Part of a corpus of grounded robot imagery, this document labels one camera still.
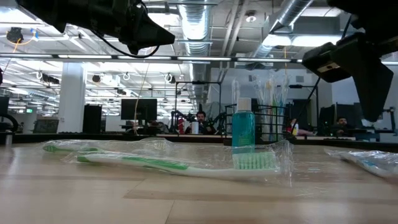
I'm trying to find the long ceiling light strip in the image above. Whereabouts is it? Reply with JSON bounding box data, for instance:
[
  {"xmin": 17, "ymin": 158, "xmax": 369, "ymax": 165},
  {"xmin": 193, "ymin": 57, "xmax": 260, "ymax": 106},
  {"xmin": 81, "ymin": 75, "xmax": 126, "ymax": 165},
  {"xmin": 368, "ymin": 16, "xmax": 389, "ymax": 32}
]
[{"xmin": 0, "ymin": 52, "xmax": 398, "ymax": 66}]

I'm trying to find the small dark monitor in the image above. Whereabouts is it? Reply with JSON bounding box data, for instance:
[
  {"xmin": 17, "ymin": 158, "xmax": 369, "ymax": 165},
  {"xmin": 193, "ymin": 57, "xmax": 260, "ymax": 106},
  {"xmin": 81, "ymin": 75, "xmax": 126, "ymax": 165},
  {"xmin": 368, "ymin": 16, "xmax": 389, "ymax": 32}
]
[{"xmin": 33, "ymin": 119, "xmax": 59, "ymax": 134}]

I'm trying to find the black tower cabinet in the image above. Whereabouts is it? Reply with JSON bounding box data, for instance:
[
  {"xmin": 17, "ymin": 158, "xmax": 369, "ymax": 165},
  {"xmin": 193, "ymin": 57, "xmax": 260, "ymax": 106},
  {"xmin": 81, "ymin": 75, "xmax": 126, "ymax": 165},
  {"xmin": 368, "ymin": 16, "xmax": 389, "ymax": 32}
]
[{"xmin": 82, "ymin": 104, "xmax": 103, "ymax": 134}]

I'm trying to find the teal mouthwash bottle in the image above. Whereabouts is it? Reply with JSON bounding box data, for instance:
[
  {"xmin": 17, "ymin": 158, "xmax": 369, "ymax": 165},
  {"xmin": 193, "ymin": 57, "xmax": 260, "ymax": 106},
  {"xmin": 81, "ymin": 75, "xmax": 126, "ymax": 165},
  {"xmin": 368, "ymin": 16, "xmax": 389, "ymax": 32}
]
[{"xmin": 231, "ymin": 97, "xmax": 256, "ymax": 154}]

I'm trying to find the silver corrugated ceiling duct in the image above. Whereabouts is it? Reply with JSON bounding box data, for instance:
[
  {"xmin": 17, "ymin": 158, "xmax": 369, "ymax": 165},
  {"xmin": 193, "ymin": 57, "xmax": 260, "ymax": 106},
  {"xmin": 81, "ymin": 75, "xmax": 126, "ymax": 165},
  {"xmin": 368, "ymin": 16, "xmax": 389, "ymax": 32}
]
[{"xmin": 177, "ymin": 0, "xmax": 218, "ymax": 103}]

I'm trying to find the blue box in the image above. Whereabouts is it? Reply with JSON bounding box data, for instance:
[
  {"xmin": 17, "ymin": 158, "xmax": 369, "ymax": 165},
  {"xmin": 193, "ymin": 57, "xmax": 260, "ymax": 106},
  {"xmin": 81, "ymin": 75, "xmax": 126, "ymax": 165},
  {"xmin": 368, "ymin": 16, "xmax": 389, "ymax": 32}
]
[{"xmin": 354, "ymin": 132, "xmax": 380, "ymax": 141}]

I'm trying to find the black ceiling camera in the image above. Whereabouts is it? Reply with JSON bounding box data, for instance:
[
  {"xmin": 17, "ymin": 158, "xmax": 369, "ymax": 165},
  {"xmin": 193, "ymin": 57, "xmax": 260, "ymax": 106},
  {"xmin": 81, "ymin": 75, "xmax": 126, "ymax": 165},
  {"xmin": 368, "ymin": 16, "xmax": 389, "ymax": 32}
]
[{"xmin": 6, "ymin": 27, "xmax": 24, "ymax": 44}]

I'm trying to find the black computer monitor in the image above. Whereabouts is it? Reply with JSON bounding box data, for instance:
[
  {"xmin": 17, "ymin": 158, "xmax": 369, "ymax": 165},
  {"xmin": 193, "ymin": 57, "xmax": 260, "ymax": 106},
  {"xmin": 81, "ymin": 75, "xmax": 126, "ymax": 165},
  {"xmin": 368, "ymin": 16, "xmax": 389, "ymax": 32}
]
[{"xmin": 120, "ymin": 98, "xmax": 158, "ymax": 121}]

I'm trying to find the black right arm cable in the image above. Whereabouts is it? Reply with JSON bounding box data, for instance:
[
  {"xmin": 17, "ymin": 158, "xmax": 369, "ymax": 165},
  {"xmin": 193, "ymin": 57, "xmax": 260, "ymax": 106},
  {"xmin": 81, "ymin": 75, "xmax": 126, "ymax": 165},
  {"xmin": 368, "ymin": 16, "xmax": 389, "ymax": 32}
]
[{"xmin": 292, "ymin": 15, "xmax": 354, "ymax": 133}]

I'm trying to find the orange toothbrush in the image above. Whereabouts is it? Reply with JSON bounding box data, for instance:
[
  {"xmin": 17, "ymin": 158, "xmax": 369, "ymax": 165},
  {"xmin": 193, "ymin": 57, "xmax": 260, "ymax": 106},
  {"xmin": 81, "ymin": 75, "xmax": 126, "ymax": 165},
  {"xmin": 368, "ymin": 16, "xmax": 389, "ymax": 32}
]
[{"xmin": 102, "ymin": 138, "xmax": 233, "ymax": 153}]

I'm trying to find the black wire basket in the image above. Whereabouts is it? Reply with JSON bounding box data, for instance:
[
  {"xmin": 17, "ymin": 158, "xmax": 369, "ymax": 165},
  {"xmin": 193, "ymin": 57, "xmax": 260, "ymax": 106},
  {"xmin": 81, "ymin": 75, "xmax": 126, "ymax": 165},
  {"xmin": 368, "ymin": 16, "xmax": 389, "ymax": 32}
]
[{"xmin": 223, "ymin": 103, "xmax": 289, "ymax": 146}]

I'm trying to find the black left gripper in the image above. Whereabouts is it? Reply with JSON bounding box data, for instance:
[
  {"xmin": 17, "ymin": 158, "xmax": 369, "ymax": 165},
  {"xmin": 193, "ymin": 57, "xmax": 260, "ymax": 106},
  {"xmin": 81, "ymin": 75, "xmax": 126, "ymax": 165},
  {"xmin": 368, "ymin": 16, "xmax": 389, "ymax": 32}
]
[{"xmin": 90, "ymin": 0, "xmax": 176, "ymax": 55}]

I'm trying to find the person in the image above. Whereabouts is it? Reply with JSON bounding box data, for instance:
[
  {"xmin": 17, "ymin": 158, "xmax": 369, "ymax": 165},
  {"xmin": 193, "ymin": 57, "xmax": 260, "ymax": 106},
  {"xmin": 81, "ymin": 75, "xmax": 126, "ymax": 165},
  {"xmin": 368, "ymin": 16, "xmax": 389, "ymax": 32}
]
[
  {"xmin": 332, "ymin": 116, "xmax": 354, "ymax": 136},
  {"xmin": 186, "ymin": 111, "xmax": 215, "ymax": 135}
]

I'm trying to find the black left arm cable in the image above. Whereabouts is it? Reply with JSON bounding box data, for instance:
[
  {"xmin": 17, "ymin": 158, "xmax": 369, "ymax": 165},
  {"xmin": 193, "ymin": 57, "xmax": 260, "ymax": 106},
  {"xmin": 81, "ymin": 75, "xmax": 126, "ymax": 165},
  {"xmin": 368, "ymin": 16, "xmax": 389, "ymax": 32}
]
[{"xmin": 89, "ymin": 28, "xmax": 161, "ymax": 59}]

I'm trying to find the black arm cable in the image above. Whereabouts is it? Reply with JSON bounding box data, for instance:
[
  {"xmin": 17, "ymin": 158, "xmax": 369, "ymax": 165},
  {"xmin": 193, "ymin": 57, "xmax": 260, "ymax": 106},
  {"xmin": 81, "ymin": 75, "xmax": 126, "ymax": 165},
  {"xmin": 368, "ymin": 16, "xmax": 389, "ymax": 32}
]
[
  {"xmin": 89, "ymin": 28, "xmax": 161, "ymax": 59},
  {"xmin": 292, "ymin": 15, "xmax": 354, "ymax": 133}
]

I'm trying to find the silver spiral ceiling duct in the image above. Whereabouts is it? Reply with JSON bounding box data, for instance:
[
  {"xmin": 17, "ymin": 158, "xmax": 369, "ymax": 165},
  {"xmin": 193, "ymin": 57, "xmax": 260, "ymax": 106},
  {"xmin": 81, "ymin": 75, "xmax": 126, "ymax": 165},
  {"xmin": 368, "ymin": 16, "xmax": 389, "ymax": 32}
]
[{"xmin": 245, "ymin": 0, "xmax": 315, "ymax": 62}]

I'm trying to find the white column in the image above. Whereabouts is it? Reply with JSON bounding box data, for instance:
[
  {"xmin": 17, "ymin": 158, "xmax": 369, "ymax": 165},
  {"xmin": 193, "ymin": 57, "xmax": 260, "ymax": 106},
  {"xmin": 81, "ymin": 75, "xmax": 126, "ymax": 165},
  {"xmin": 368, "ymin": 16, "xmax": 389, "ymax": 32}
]
[{"xmin": 57, "ymin": 62, "xmax": 86, "ymax": 134}]

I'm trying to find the green toothbrush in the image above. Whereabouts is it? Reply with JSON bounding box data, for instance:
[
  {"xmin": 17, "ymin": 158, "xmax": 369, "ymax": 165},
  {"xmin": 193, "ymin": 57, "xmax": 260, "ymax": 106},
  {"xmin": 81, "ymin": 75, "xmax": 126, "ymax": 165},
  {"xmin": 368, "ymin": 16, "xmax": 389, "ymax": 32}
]
[
  {"xmin": 42, "ymin": 139, "xmax": 103, "ymax": 155},
  {"xmin": 62, "ymin": 139, "xmax": 295, "ymax": 188},
  {"xmin": 270, "ymin": 90, "xmax": 279, "ymax": 141}
]

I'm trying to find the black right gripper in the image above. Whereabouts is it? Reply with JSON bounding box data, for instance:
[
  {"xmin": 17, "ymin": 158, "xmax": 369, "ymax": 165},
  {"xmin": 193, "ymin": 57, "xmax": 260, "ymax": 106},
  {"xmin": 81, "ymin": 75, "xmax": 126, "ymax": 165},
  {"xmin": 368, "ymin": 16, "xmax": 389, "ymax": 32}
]
[{"xmin": 331, "ymin": 14, "xmax": 398, "ymax": 123}]

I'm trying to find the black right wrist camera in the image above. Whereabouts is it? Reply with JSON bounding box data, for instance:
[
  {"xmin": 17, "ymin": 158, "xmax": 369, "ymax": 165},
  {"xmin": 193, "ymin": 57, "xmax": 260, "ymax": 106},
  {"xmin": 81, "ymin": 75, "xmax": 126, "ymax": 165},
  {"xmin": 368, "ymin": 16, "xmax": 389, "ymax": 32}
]
[{"xmin": 301, "ymin": 41, "xmax": 354, "ymax": 84}]

